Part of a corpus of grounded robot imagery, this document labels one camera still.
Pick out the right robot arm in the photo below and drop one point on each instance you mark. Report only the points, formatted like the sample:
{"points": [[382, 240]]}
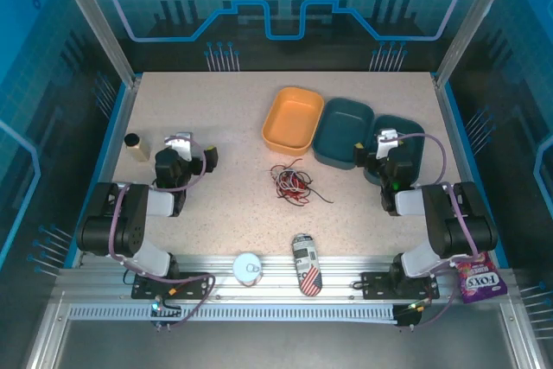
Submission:
{"points": [[410, 202]]}

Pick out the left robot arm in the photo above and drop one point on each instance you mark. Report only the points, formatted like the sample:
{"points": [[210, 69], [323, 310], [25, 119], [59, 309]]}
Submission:
{"points": [[160, 202]]}

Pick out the teal plastic bin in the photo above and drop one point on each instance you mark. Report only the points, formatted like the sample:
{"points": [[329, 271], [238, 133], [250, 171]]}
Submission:
{"points": [[410, 140], [343, 131]]}

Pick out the gold bottle with black cap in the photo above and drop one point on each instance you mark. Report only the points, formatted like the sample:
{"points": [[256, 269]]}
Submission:
{"points": [[138, 150]]}

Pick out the orange plastic bin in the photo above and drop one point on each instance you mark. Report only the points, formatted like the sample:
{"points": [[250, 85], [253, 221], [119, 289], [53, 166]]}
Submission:
{"points": [[294, 120]]}

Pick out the silver tin can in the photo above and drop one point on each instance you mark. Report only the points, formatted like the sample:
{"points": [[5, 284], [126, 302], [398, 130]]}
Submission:
{"points": [[247, 269]]}

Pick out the newspaper print can with flag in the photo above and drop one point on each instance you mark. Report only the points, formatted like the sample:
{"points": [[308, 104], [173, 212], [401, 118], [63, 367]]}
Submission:
{"points": [[307, 263]]}

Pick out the purple candy bag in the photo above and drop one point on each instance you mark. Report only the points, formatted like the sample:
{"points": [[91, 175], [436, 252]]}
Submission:
{"points": [[481, 282]]}

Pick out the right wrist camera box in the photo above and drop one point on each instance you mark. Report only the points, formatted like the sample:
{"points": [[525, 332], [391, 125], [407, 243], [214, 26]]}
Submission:
{"points": [[384, 146]]}

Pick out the aluminium mounting rail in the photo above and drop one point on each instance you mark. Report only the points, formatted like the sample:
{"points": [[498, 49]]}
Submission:
{"points": [[345, 265]]}

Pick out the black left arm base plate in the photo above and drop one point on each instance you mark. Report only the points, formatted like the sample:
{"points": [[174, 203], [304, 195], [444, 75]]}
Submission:
{"points": [[194, 282]]}

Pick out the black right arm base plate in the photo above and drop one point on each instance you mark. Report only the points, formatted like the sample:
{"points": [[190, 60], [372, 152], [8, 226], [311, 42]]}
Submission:
{"points": [[376, 284]]}

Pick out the aluminium frame post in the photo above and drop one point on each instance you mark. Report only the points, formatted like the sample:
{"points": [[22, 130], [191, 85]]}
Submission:
{"points": [[97, 23], [473, 19]]}

